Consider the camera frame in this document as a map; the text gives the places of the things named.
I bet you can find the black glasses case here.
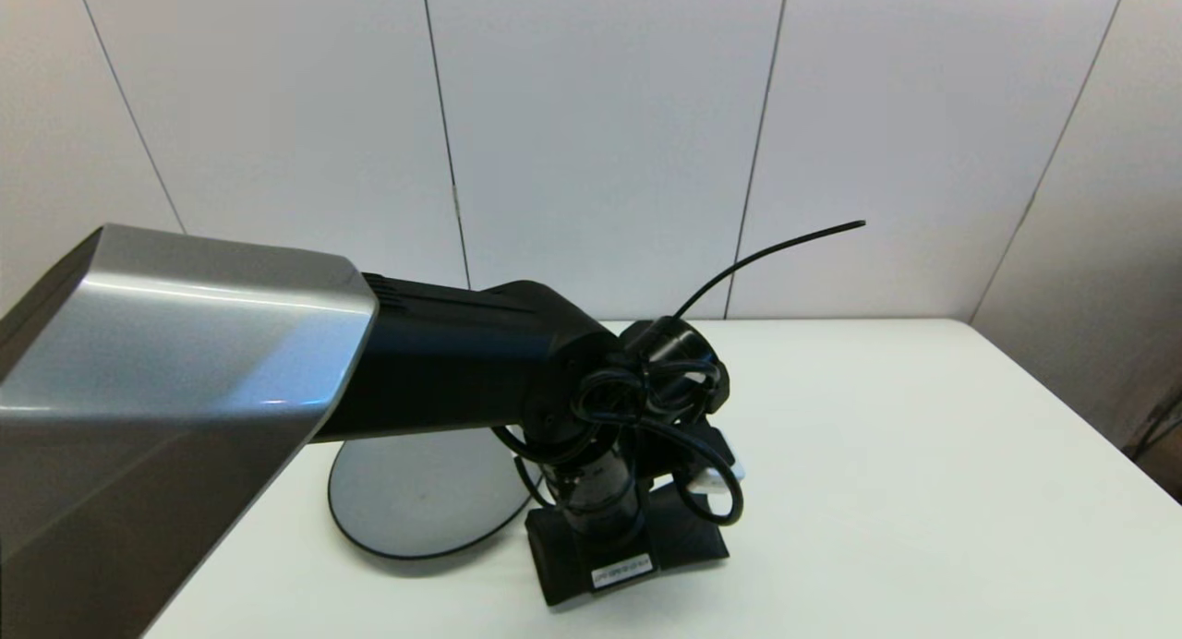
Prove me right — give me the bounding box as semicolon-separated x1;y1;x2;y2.
525;480;730;609

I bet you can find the grey round plate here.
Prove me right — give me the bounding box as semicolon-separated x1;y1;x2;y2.
328;429;544;561

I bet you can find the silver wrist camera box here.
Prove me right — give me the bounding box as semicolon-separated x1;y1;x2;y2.
688;433;745;494

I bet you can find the thin black cable tie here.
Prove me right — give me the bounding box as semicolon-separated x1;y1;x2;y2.
672;220;866;324

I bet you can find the thin black background cable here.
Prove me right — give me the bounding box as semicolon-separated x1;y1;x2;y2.
1122;380;1182;506

